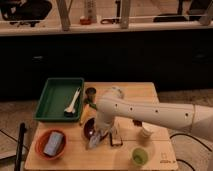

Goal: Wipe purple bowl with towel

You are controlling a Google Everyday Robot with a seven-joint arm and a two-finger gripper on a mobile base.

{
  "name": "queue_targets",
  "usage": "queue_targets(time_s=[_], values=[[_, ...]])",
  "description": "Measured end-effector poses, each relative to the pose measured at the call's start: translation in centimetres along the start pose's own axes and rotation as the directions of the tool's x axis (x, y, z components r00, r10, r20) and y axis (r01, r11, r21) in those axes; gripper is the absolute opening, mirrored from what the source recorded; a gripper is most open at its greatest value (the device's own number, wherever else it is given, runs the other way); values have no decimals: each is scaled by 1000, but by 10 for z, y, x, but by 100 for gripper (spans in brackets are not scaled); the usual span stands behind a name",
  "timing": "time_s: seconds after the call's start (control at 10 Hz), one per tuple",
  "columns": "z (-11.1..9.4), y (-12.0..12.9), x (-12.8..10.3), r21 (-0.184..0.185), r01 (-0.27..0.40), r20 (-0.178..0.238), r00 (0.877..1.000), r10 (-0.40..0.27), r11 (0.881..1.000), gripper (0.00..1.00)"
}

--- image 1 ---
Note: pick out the dark purple bowl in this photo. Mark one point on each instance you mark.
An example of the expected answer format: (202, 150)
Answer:
(89, 128)

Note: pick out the grey towel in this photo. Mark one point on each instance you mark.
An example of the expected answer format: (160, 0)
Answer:
(94, 140)

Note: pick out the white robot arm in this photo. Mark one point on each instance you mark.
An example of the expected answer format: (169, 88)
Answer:
(194, 119)

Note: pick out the red small bowl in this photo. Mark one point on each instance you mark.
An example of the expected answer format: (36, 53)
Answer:
(84, 21)

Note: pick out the orange bowl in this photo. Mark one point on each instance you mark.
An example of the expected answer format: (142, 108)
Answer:
(42, 141)

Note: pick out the dark brown cup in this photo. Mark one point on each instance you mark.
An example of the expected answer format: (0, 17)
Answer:
(90, 94)

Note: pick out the green small object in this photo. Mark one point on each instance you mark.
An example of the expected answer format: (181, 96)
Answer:
(92, 105)

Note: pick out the white brush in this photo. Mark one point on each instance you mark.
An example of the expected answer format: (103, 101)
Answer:
(70, 109)

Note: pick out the small brown object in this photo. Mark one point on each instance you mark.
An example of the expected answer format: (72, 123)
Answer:
(137, 123)

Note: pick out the green plastic tray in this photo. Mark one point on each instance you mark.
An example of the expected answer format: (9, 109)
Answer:
(56, 96)

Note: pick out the black rectangular block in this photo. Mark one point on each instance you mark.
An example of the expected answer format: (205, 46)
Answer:
(115, 138)

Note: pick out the white paper cup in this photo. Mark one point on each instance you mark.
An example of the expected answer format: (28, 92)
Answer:
(146, 130)

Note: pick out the green cup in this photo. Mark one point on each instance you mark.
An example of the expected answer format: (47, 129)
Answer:
(139, 157)

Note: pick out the black pole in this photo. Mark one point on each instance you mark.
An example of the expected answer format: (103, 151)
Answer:
(20, 145)

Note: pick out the black office chair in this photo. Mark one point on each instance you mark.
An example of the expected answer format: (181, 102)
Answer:
(30, 12)

